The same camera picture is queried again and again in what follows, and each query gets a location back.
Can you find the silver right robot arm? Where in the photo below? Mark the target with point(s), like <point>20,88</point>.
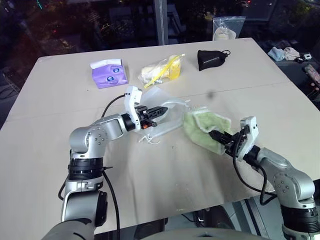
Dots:
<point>287,175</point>

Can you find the pink patterned bundle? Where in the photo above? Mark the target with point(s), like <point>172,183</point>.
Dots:
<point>312,72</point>

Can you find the purple tissue box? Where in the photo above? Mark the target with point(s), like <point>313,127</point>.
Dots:
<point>110,76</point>

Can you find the green microfiber cloth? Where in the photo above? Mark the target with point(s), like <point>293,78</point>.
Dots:
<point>197,127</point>

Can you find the grey window frame post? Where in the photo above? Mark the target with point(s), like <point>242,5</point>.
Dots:
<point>161,22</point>

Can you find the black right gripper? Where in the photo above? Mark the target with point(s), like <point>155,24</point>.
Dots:
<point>237,143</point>

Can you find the light blue cloth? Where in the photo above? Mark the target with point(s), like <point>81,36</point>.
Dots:
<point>276,53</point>

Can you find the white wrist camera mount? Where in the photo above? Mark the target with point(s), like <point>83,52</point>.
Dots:
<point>132,100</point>
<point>252,135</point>

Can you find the beige pink cloth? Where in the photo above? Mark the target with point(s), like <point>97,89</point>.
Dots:
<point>292,53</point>

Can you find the dark side table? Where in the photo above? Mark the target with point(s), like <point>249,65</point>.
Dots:
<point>287,72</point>

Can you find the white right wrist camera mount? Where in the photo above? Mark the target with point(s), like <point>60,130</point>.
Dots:
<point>252,135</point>

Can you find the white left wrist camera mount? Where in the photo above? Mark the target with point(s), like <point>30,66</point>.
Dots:
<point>132,100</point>

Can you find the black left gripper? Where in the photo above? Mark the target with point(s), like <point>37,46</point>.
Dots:
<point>143,115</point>

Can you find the small black white device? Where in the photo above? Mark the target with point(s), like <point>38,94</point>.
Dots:
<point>305,57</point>

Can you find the clear zip bag cream item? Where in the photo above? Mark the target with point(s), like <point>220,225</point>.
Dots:
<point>226,30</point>

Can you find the clear bag with yellow items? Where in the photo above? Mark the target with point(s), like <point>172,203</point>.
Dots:
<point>162,70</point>

